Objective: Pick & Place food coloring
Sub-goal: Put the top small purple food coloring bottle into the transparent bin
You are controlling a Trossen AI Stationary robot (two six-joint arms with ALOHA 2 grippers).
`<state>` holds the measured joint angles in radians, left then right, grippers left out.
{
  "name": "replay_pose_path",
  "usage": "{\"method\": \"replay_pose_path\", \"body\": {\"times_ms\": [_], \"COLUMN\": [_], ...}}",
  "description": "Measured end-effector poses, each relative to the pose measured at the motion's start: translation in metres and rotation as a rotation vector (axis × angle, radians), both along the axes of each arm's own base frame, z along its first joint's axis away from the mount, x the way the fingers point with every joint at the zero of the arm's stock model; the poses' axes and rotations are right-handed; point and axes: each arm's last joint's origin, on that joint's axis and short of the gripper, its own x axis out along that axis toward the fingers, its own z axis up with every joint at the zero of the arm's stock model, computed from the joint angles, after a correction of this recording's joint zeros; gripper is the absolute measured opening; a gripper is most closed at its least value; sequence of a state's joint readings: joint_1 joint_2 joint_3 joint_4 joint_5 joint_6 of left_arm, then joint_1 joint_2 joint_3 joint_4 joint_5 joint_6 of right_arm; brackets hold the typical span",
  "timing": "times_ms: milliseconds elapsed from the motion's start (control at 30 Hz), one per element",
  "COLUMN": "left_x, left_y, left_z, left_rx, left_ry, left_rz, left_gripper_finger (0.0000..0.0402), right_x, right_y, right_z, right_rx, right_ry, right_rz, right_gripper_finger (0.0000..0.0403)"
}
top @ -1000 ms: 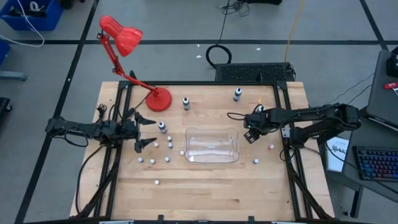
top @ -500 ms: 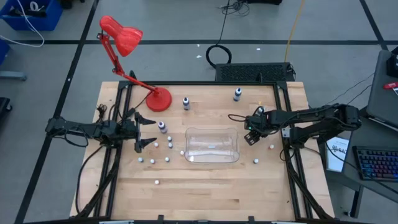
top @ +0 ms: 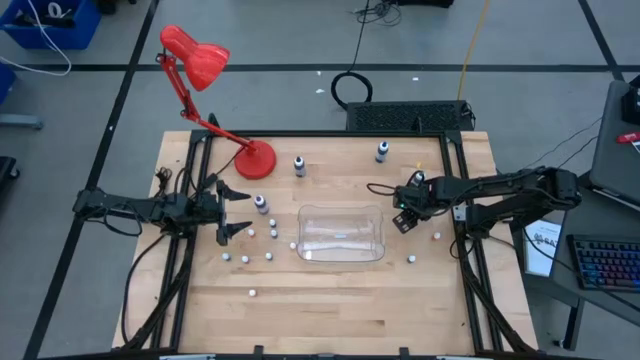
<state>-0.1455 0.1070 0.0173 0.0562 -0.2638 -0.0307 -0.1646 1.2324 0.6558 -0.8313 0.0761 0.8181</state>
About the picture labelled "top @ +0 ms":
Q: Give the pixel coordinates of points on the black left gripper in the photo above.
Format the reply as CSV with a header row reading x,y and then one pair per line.
x,y
207,210

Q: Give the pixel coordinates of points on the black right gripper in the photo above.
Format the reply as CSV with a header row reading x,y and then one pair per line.
x,y
415,197

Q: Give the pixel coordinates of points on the large green-capped colouring bottle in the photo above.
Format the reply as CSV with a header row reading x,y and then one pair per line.
x,y
418,177

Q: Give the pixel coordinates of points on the large black-capped colouring bottle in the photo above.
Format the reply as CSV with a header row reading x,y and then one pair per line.
x,y
299,167

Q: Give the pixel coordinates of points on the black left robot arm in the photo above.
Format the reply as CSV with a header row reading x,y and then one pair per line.
x,y
125,205

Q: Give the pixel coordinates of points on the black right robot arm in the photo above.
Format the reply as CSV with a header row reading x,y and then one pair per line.
x,y
500,182

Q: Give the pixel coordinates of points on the large purple-capped colouring bottle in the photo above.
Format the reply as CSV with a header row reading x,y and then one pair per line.
x,y
261,205

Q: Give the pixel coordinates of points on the red desk lamp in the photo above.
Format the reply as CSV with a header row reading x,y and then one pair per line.
x,y
255,161

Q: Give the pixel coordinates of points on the clear plastic bin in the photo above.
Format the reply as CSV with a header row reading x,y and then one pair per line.
x,y
350,250

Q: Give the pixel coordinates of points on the large blue-capped colouring bottle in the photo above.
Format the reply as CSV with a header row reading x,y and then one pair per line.
x,y
382,152

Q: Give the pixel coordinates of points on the black grille computer case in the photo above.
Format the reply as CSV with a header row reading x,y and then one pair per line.
x,y
400,116

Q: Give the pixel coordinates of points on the white paper sheet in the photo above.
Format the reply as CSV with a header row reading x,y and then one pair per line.
x,y
540,255

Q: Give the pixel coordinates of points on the silver aluminium bar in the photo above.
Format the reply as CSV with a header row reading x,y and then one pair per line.
x,y
187,357
455,357

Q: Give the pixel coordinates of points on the dark grey side desk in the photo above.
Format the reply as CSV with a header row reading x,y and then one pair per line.
x,y
590,215

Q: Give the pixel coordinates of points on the backlit black keyboard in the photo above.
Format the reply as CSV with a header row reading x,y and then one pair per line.
x,y
605,262

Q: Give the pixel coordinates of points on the black floor equipment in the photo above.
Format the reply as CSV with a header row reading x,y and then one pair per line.
x,y
425,2

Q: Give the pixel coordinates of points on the black chair base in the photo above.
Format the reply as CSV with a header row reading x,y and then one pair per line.
x,y
7,167

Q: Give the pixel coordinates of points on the grey metal bar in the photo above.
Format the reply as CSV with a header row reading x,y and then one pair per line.
x,y
20,121

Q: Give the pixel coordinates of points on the blue plastic storage bin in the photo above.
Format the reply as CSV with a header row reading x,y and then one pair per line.
x,y
75,35

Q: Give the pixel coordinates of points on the blue plastic object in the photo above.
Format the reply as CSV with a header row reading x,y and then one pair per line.
x,y
5,82

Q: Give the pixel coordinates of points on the black device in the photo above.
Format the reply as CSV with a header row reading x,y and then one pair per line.
x,y
632,102

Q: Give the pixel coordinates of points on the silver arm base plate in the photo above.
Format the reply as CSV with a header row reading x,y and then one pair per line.
x,y
460,213

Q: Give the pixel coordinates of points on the black aluminium rig frame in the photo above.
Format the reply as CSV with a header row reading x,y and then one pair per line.
x,y
320,133

